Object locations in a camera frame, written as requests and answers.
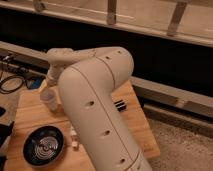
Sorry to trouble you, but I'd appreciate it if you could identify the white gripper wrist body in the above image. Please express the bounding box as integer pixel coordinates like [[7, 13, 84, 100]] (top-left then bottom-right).
[[46, 65, 64, 86]]

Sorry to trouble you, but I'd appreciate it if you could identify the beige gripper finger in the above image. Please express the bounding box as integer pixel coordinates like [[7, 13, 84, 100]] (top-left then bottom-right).
[[38, 80, 50, 93]]

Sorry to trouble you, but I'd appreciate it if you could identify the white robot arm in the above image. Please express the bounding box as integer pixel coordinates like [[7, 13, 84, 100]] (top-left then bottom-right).
[[46, 46, 153, 171]]

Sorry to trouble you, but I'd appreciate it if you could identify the blue object on floor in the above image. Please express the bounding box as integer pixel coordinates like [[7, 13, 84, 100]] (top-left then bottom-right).
[[29, 79, 43, 89]]

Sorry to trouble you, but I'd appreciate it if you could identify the wooden table board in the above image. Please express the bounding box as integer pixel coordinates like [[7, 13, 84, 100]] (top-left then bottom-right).
[[4, 81, 160, 171]]

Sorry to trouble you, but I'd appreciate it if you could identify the black object at left edge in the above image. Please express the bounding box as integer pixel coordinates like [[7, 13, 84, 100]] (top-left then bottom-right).
[[0, 106, 14, 148]]

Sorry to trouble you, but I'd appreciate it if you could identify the white plastic bottle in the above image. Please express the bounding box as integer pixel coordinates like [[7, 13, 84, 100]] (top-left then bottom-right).
[[70, 126, 79, 151]]

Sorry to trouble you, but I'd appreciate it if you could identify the black bowl with spiral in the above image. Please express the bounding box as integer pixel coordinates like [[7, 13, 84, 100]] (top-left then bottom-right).
[[23, 126, 64, 167]]

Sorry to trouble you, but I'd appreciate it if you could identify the black striped box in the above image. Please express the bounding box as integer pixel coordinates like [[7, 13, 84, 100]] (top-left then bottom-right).
[[114, 100, 127, 112]]

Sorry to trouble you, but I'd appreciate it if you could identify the black coiled cable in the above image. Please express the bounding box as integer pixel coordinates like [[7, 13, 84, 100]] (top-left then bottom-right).
[[0, 74, 26, 95]]

